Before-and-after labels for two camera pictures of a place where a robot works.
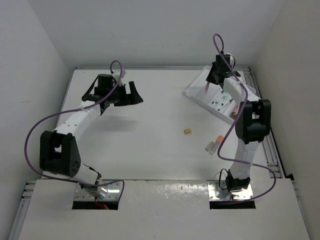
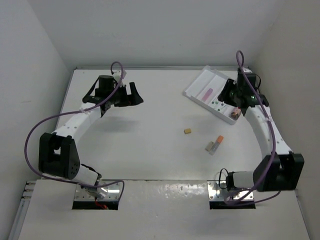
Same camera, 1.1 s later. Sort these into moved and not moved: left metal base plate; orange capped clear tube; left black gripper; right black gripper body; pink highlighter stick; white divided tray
Moved: right black gripper body; pink highlighter stick
Not moved: left metal base plate; left black gripper; orange capped clear tube; white divided tray
